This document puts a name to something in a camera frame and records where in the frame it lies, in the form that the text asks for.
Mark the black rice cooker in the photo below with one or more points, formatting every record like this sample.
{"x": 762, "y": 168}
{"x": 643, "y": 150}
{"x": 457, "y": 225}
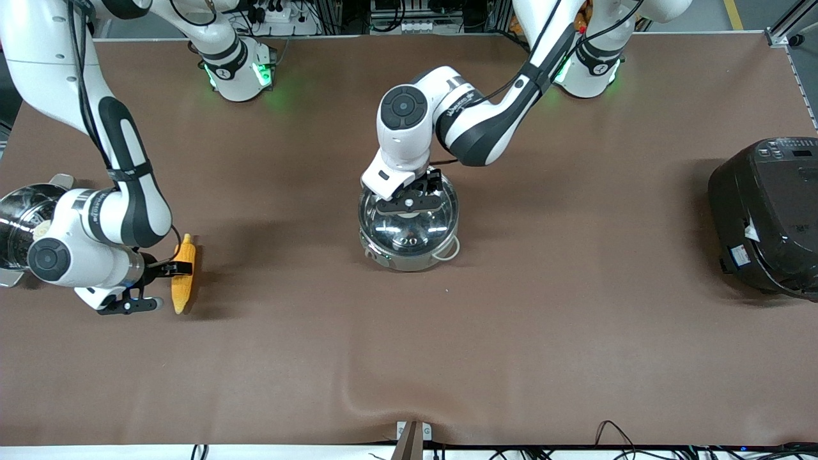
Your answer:
{"x": 767, "y": 223}

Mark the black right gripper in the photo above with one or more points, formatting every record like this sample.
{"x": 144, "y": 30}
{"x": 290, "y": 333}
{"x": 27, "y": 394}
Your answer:
{"x": 153, "y": 268}

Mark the brown table mat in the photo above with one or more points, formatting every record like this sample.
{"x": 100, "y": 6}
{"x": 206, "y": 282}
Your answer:
{"x": 575, "y": 358}

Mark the white power strip with plugs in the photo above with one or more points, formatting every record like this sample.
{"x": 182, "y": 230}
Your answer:
{"x": 275, "y": 16}

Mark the stainless steel steamer pot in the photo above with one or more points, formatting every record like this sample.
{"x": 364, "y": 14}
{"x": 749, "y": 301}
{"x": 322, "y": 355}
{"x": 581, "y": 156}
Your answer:
{"x": 19, "y": 207}

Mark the aluminium frame profile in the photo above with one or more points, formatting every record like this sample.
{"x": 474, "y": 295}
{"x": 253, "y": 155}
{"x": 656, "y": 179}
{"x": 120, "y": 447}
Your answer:
{"x": 783, "y": 35}

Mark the stainless steel cooking pot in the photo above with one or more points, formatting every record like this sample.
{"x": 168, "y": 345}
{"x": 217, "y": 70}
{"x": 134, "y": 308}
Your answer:
{"x": 409, "y": 263}

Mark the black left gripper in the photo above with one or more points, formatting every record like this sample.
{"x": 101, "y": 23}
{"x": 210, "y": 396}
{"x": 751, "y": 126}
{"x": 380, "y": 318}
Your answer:
{"x": 429, "y": 183}

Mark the bag of orange bread rolls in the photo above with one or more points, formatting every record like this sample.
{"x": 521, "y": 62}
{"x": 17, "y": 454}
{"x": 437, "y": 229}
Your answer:
{"x": 578, "y": 24}

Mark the yellow corn cob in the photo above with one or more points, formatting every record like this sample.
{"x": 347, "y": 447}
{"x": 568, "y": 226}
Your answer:
{"x": 182, "y": 297}

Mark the glass pot lid with knob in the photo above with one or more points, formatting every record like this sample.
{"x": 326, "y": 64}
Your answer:
{"x": 438, "y": 230}

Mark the perforated steel steamer plate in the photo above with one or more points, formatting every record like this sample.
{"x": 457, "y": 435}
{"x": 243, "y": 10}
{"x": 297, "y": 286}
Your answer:
{"x": 13, "y": 243}

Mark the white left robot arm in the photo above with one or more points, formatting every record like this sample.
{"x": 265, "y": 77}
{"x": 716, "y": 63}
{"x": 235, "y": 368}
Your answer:
{"x": 486, "y": 121}

